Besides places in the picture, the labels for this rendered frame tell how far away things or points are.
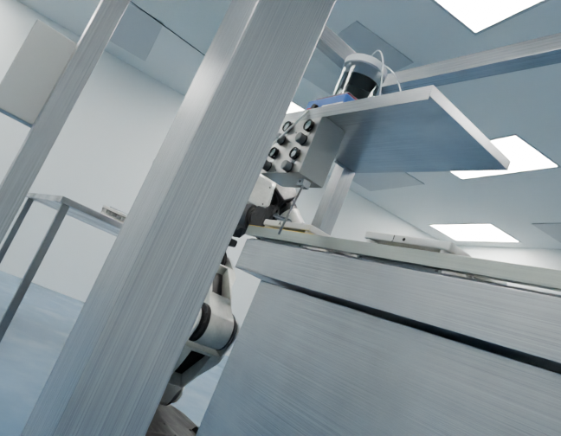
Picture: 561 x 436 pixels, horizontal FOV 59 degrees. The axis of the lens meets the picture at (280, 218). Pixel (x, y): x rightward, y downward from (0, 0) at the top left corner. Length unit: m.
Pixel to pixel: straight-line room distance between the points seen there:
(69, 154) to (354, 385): 5.71
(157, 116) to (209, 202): 6.39
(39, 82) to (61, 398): 1.22
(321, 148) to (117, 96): 5.34
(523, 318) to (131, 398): 0.70
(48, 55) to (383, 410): 1.21
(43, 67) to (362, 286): 1.01
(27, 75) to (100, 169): 5.06
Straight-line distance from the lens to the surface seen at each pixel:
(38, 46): 1.54
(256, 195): 2.07
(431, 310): 1.02
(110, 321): 0.34
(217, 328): 1.81
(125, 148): 6.60
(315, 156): 1.52
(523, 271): 0.95
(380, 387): 1.10
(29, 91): 1.51
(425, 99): 1.27
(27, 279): 2.85
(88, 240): 6.49
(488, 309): 0.96
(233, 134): 0.36
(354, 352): 1.17
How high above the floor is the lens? 0.67
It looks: 11 degrees up
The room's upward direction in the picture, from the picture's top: 23 degrees clockwise
